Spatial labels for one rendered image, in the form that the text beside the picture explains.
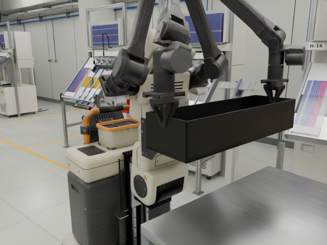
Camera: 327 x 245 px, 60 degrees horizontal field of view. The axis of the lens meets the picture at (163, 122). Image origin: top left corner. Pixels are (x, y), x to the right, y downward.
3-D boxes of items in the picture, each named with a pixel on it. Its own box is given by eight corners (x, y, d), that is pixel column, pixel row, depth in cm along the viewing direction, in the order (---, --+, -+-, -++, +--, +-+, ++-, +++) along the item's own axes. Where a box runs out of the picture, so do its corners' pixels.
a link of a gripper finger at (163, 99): (179, 128, 77) (180, 94, 75) (159, 132, 72) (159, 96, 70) (163, 124, 82) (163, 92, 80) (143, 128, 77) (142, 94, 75)
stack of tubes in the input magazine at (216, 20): (220, 42, 271) (222, 12, 265) (177, 43, 302) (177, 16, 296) (227, 42, 281) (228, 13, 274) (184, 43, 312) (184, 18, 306)
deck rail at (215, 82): (198, 123, 255) (195, 119, 250) (196, 122, 256) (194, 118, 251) (227, 65, 281) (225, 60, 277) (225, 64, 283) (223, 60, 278)
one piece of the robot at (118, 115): (82, 157, 153) (72, 117, 156) (136, 144, 175) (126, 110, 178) (90, 154, 145) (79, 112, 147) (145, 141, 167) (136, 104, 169)
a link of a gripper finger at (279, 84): (284, 104, 112) (286, 80, 110) (275, 106, 108) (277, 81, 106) (268, 102, 117) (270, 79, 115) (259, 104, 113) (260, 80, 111)
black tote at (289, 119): (253, 120, 121) (255, 94, 119) (293, 128, 108) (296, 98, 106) (146, 148, 85) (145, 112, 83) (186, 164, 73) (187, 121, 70)
